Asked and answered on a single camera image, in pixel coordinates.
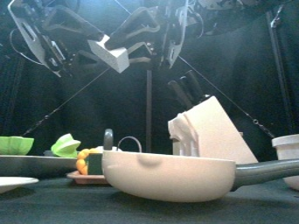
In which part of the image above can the white toy rice block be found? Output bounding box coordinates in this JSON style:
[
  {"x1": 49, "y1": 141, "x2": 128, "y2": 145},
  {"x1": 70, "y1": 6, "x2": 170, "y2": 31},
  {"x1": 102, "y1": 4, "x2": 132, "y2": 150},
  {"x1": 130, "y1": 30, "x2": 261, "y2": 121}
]
[{"x1": 86, "y1": 34, "x2": 130, "y2": 74}]

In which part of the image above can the grey drawer tray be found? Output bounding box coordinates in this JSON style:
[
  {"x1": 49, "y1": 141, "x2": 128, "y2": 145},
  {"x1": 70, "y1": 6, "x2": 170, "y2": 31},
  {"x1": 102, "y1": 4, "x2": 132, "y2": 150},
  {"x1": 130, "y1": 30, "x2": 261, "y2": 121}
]
[{"x1": 0, "y1": 154, "x2": 80, "y2": 179}]

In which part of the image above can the green toy pepper piece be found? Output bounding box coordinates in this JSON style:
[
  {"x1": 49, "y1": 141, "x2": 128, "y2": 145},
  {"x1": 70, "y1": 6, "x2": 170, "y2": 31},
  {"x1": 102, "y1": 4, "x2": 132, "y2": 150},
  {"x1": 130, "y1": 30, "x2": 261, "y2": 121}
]
[{"x1": 50, "y1": 133, "x2": 81, "y2": 159}]

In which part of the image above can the cream wooden knife block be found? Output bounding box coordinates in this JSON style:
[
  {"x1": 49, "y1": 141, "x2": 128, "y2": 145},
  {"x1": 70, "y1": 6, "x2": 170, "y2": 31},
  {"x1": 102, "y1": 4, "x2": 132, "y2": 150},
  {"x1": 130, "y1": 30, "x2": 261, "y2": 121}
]
[{"x1": 166, "y1": 95, "x2": 258, "y2": 165}]

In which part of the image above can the green bowl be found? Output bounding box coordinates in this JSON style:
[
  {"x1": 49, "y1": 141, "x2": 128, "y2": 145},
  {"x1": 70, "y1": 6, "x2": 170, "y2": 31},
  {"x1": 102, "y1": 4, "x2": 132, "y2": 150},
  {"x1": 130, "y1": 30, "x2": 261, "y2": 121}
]
[{"x1": 0, "y1": 136, "x2": 34, "y2": 156}]

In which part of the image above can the small pink plate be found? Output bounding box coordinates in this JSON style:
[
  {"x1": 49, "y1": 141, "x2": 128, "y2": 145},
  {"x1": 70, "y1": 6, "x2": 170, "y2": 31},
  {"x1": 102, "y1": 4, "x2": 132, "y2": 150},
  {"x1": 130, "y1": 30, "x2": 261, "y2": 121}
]
[{"x1": 65, "y1": 170, "x2": 110, "y2": 186}]

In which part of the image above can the white plate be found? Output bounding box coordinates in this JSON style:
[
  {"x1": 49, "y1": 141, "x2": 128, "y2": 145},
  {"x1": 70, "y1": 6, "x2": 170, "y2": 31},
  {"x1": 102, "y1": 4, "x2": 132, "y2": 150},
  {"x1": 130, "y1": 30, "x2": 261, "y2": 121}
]
[{"x1": 0, "y1": 176, "x2": 41, "y2": 195}]

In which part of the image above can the white cup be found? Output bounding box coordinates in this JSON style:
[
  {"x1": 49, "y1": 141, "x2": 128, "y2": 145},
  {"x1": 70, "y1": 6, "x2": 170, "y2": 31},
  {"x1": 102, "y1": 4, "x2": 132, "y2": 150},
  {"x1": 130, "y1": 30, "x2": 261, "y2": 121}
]
[{"x1": 270, "y1": 133, "x2": 299, "y2": 192}]

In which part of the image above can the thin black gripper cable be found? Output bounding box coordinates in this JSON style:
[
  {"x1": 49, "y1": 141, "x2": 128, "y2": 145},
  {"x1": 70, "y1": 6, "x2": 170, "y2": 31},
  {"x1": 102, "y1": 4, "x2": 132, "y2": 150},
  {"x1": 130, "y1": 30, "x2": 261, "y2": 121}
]
[{"x1": 7, "y1": 28, "x2": 44, "y2": 67}]

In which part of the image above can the black knife handle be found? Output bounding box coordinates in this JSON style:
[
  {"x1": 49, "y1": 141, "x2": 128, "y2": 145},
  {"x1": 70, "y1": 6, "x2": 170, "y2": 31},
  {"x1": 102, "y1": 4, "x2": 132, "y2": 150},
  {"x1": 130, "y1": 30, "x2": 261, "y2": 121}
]
[
  {"x1": 178, "y1": 69, "x2": 206, "y2": 102},
  {"x1": 165, "y1": 80, "x2": 194, "y2": 111}
]

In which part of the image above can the diagonal brace wire with turnbuckle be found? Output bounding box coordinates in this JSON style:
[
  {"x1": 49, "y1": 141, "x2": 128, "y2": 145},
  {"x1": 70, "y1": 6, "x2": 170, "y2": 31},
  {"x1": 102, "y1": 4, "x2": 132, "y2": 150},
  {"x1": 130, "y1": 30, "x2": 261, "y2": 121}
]
[
  {"x1": 22, "y1": 67, "x2": 110, "y2": 137},
  {"x1": 176, "y1": 55, "x2": 276, "y2": 139}
]

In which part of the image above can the vertical black frame pole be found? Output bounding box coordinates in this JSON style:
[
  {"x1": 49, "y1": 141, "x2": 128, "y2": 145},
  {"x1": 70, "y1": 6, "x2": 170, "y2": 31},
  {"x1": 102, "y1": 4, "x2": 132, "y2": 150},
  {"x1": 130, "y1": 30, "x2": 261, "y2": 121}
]
[{"x1": 144, "y1": 69, "x2": 153, "y2": 153}]

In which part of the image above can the grey upright handle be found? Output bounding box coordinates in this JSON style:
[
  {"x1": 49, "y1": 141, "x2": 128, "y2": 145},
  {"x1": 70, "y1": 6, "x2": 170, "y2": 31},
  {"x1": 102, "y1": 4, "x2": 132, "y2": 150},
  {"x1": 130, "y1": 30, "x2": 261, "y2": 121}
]
[{"x1": 102, "y1": 128, "x2": 114, "y2": 151}]

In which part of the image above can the thin wire loop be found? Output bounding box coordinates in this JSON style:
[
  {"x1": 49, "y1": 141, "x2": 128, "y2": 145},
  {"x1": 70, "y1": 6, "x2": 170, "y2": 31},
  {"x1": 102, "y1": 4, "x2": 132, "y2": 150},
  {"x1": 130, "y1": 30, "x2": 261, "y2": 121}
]
[{"x1": 116, "y1": 136, "x2": 144, "y2": 153}]

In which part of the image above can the thick black frame post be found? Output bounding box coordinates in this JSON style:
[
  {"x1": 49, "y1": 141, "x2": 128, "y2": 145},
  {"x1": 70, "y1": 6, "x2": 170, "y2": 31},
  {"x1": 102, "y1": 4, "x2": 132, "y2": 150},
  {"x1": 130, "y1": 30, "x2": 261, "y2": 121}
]
[{"x1": 265, "y1": 5, "x2": 294, "y2": 136}]

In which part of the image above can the cream pan with grey handle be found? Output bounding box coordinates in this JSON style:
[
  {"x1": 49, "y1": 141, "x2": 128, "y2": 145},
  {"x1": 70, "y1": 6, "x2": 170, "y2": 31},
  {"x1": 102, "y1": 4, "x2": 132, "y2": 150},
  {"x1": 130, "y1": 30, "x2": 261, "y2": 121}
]
[{"x1": 100, "y1": 150, "x2": 299, "y2": 204}]

